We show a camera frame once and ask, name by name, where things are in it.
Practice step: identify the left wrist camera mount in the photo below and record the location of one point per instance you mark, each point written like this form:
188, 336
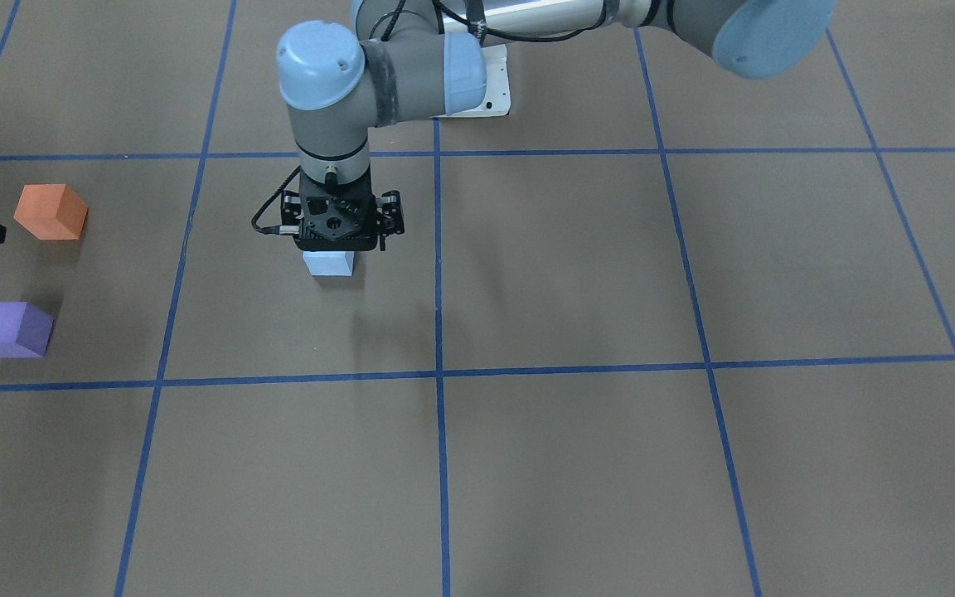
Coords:
390, 212

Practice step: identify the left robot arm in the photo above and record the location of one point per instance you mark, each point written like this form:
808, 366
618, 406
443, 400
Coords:
403, 61

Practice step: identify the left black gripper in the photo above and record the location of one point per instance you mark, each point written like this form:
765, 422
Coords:
390, 213

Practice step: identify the orange foam block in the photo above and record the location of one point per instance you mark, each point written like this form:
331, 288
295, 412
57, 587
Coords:
51, 212

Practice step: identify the light blue foam block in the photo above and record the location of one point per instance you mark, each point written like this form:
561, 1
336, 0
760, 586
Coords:
330, 264

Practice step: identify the purple foam block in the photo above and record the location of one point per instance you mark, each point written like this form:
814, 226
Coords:
25, 330

